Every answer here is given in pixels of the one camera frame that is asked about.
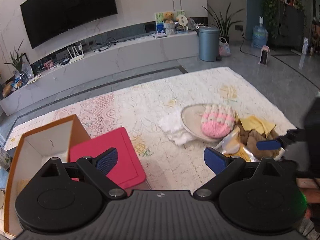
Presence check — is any brown braided plush rope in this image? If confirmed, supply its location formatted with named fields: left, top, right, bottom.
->
left=236, top=122, right=282, bottom=160

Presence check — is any yellow cleaning cloth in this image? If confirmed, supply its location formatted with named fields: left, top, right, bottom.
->
left=240, top=115, right=276, bottom=136

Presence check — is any pink white crochet toy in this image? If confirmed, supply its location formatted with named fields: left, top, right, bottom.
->
left=201, top=104, right=235, bottom=139

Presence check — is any Deeyeo wipes packet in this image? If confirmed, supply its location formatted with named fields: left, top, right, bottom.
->
left=214, top=127, right=259, bottom=162

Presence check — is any red lidded plastic container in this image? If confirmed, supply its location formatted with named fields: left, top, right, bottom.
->
left=69, top=127, right=150, bottom=192

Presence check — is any orange cardboard box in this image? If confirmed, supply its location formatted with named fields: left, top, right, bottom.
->
left=4, top=114, right=90, bottom=237

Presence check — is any white folded cloth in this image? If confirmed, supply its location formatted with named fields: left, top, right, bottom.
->
left=158, top=108, right=196, bottom=146

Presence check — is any white lace tablecloth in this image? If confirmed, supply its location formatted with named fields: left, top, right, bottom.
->
left=6, top=67, right=293, bottom=191

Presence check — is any pink space heater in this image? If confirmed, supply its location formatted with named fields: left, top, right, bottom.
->
left=259, top=45, right=270, bottom=66

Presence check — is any woven pastel basket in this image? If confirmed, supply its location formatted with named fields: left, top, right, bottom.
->
left=219, top=37, right=231, bottom=57

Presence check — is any blue water jug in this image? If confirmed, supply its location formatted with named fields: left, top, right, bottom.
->
left=252, top=16, right=268, bottom=48

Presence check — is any white wifi router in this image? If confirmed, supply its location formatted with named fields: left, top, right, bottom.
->
left=67, top=43, right=84, bottom=63

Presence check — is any blue metal trash bin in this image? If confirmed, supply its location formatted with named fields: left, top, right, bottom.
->
left=199, top=26, right=220, bottom=62

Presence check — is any potted green plant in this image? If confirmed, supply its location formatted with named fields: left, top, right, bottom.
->
left=203, top=2, right=244, bottom=42

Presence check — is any green plant in glass vase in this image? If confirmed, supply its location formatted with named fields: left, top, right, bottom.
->
left=5, top=41, right=34, bottom=85

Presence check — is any teddy bear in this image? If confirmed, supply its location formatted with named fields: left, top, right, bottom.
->
left=163, top=11, right=174, bottom=23

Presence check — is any green picture board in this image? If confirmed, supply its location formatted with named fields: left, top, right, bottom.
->
left=155, top=10, right=185, bottom=35

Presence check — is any black wall television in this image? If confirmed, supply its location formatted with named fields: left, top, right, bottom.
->
left=20, top=0, right=117, bottom=49

